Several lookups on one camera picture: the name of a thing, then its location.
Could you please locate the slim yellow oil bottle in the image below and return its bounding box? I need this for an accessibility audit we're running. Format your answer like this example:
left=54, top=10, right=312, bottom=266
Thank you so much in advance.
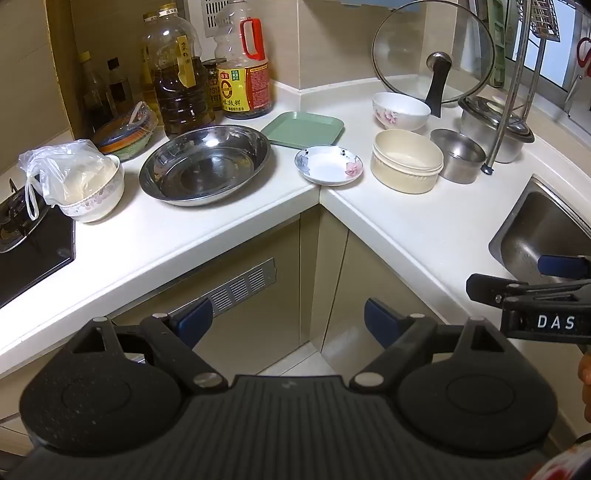
left=140, top=11, right=161, bottom=109

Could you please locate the metal vent grille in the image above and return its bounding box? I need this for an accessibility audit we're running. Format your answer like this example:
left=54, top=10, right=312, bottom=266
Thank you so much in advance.
left=203, top=258, right=276, bottom=319

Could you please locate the white bowl with pink flower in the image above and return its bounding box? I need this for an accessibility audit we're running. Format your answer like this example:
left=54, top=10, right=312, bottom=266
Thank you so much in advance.
left=372, top=92, right=431, bottom=132

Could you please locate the white bowl with floral rim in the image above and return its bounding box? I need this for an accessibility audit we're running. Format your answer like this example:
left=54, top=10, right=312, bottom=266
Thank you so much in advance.
left=55, top=154, right=125, bottom=223

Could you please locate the dark glass bottle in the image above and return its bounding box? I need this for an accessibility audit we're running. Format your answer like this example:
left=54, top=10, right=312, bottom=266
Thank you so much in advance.
left=106, top=58, right=136, bottom=116

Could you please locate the beige cabinet door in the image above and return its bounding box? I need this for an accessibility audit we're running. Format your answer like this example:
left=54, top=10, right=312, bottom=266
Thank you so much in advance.
left=321, top=228, right=444, bottom=367
left=108, top=217, right=308, bottom=374

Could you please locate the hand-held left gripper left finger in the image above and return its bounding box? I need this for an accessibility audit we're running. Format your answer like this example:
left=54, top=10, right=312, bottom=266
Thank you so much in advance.
left=69, top=298, right=227, bottom=391

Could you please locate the large clear oil bottle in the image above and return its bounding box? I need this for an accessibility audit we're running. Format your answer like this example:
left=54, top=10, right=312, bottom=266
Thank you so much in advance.
left=141, top=4, right=218, bottom=139

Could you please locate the small sauce jar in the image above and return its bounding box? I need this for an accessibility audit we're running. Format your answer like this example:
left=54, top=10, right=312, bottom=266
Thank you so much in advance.
left=202, top=58, right=227, bottom=112

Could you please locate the glass lid with black handle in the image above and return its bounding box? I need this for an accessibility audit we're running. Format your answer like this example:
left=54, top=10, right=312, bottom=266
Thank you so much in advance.
left=372, top=6, right=496, bottom=118

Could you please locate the floral printed clothing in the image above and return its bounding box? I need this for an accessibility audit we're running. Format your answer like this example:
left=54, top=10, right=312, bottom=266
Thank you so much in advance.
left=529, top=434, right=591, bottom=480

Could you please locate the black gas stove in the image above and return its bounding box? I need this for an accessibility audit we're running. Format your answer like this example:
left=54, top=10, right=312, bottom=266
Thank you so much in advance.
left=0, top=178, right=76, bottom=310

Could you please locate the red handled soy sauce bottle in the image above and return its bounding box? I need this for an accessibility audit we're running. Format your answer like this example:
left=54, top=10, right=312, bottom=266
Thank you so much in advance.
left=215, top=0, right=271, bottom=121

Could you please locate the steel pot lid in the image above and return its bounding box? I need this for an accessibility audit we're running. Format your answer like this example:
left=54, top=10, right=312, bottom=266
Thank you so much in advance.
left=458, top=95, right=535, bottom=144

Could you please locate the steel sink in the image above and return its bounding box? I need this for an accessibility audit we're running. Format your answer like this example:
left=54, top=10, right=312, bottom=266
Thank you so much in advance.
left=488, top=174, right=591, bottom=284

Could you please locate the large steel basin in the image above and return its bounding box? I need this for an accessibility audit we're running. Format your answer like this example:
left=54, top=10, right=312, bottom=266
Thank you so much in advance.
left=139, top=126, right=273, bottom=207

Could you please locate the colourful bowl wrapped in plastic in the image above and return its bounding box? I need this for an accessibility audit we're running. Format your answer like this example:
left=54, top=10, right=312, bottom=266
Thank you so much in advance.
left=92, top=102, right=160, bottom=161

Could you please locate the small floral plate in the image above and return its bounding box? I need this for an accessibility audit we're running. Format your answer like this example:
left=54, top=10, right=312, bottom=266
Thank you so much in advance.
left=294, top=145, right=364, bottom=186

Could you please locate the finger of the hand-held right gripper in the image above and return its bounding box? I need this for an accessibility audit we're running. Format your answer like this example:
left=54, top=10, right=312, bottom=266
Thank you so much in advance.
left=466, top=274, right=591, bottom=305
left=538, top=255, right=591, bottom=280

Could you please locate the small steel bowl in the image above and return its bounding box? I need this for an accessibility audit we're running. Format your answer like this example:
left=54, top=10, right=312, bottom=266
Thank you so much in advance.
left=430, top=128, right=487, bottom=185

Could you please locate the steel pot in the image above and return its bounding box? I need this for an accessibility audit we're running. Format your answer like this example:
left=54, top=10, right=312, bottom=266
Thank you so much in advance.
left=461, top=108, right=526, bottom=164

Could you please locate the green square plate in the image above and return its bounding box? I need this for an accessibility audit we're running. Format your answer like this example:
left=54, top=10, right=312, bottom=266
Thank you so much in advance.
left=261, top=111, right=345, bottom=149

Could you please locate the green cutting board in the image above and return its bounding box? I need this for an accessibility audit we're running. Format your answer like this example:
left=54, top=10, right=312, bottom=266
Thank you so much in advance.
left=487, top=0, right=507, bottom=88

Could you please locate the red handled utensil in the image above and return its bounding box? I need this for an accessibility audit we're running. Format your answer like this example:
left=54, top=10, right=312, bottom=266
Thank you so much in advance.
left=564, top=37, right=591, bottom=112

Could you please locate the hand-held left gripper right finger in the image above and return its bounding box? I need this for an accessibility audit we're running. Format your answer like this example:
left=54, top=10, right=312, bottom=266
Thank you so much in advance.
left=350, top=299, right=509, bottom=388

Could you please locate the clear plastic bag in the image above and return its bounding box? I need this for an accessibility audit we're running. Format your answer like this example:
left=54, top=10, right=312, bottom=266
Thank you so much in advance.
left=18, top=140, right=114, bottom=220

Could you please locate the window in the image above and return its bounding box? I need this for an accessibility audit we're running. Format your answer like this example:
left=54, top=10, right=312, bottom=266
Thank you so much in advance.
left=503, top=0, right=591, bottom=118

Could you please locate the white vented appliance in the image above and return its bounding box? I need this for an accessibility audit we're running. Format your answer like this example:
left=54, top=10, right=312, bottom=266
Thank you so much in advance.
left=202, top=0, right=232, bottom=38

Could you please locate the cream ribbed bowl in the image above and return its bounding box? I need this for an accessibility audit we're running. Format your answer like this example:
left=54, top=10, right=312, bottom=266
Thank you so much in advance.
left=370, top=129, right=444, bottom=195

